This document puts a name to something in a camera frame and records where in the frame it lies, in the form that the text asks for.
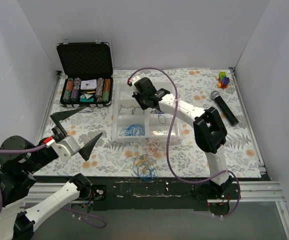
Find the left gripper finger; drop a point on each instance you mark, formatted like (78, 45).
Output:
(86, 150)
(57, 117)

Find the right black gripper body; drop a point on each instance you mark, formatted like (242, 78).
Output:
(139, 98)

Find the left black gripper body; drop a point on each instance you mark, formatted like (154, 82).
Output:
(60, 132)

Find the white compartment tray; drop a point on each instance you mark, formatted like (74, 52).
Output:
(131, 124)

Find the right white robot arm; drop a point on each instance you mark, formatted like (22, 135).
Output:
(209, 130)

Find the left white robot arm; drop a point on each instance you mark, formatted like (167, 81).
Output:
(20, 159)

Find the orange poker chip stack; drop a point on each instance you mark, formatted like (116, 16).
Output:
(69, 86)

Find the teal card box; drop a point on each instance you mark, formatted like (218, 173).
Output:
(85, 100)

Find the purple poker chip stack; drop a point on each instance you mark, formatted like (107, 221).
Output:
(75, 89)

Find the green poker chip stack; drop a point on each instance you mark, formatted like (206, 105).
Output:
(105, 97)

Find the white playing card deck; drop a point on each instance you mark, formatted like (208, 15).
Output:
(90, 84)

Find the black poker chip case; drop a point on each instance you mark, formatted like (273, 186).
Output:
(87, 61)

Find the black handheld microphone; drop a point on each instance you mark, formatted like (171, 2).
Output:
(215, 96)

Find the colourful toy block stack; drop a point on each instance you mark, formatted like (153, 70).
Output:
(223, 80)

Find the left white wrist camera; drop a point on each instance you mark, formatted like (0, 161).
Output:
(65, 148)

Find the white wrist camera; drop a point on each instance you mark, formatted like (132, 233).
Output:
(132, 80)
(65, 148)

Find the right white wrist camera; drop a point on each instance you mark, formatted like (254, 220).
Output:
(132, 80)

